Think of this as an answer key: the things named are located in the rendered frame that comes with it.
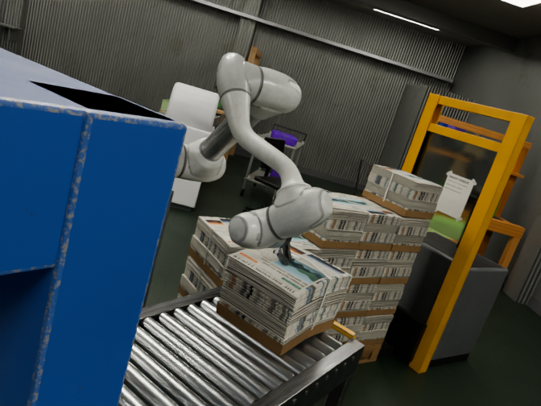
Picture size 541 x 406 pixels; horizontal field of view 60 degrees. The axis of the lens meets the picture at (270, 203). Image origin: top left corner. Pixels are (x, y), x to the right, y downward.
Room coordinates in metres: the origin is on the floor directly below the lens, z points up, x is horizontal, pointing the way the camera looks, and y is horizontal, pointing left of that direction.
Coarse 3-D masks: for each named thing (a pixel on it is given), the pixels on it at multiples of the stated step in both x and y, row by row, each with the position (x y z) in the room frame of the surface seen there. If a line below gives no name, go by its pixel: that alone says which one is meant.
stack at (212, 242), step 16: (208, 224) 2.29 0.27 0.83; (224, 224) 2.36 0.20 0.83; (192, 240) 2.36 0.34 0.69; (208, 240) 2.26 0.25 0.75; (224, 240) 2.14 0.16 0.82; (304, 240) 2.51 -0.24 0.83; (208, 256) 2.22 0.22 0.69; (224, 256) 2.11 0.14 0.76; (320, 256) 2.46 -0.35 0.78; (336, 256) 2.53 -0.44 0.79; (352, 256) 2.61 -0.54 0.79; (368, 256) 2.70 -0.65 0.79; (384, 256) 2.78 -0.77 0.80; (192, 272) 2.30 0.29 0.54; (224, 272) 2.09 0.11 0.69; (352, 272) 2.63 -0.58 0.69; (368, 272) 2.72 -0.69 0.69; (192, 288) 2.26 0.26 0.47; (208, 288) 2.16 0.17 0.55; (352, 288) 2.67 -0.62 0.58; (368, 288) 2.76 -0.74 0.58; (352, 304) 2.69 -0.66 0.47; (368, 304) 2.79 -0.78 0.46; (336, 320) 2.64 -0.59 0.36; (352, 320) 2.73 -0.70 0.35; (336, 336) 2.68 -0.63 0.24
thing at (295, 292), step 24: (240, 264) 1.43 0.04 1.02; (264, 264) 1.45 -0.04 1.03; (288, 264) 1.50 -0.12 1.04; (240, 288) 1.43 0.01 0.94; (264, 288) 1.37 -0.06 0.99; (288, 288) 1.34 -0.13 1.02; (312, 288) 1.38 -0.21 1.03; (240, 312) 1.42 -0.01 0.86; (264, 312) 1.37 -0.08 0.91; (288, 312) 1.32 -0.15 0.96; (312, 312) 1.45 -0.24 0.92; (288, 336) 1.35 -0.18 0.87
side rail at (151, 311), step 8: (216, 288) 1.66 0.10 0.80; (184, 296) 1.52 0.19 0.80; (192, 296) 1.54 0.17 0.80; (200, 296) 1.56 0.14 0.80; (208, 296) 1.58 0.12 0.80; (216, 296) 1.60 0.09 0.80; (160, 304) 1.42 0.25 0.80; (168, 304) 1.44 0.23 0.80; (176, 304) 1.45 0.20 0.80; (184, 304) 1.47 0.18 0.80; (144, 312) 1.35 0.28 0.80; (152, 312) 1.36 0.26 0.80; (160, 312) 1.37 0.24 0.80; (168, 312) 1.40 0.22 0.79
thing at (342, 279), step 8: (296, 248) 1.71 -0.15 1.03; (304, 256) 1.64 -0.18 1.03; (312, 256) 1.68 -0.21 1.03; (320, 264) 1.61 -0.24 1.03; (328, 264) 1.65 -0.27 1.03; (328, 272) 1.55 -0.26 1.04; (336, 272) 1.58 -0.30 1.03; (344, 272) 1.62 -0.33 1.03; (336, 280) 1.51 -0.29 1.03; (344, 280) 1.57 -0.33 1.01; (336, 288) 1.54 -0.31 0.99; (344, 288) 1.59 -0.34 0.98; (328, 296) 1.51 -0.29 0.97; (336, 296) 1.56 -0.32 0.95; (344, 296) 1.63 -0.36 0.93; (328, 304) 1.53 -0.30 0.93; (336, 304) 1.60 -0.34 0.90; (320, 312) 1.50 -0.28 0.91; (328, 312) 1.56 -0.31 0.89; (336, 312) 1.63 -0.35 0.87; (320, 320) 1.52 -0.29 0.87; (328, 320) 1.58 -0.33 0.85
